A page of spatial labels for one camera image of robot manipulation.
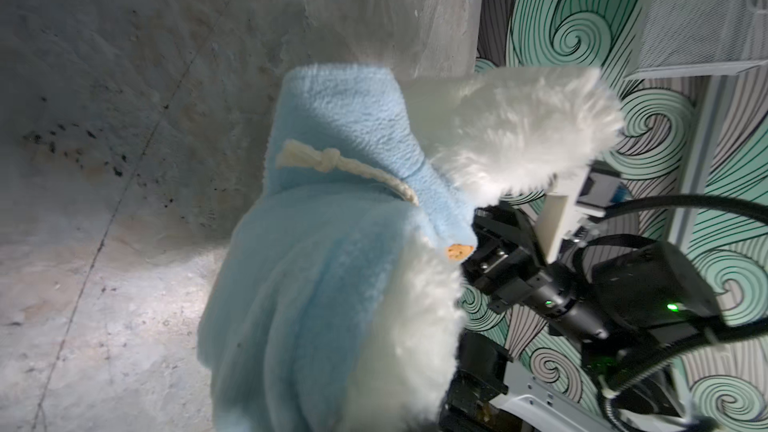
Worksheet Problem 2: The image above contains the white teddy bear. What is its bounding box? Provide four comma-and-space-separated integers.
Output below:
338, 67, 623, 431

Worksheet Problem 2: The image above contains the aluminium rail right wall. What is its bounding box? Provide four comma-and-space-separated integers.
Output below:
666, 76, 738, 253

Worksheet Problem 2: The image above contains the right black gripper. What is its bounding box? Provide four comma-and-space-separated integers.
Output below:
462, 206, 723, 366

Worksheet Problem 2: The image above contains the light blue teddy hoodie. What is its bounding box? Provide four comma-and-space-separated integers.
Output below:
197, 64, 477, 431

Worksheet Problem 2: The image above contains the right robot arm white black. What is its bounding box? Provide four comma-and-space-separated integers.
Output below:
437, 195, 767, 431

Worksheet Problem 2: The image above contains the clear acrylic wall holder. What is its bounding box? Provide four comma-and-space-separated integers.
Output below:
626, 0, 767, 79

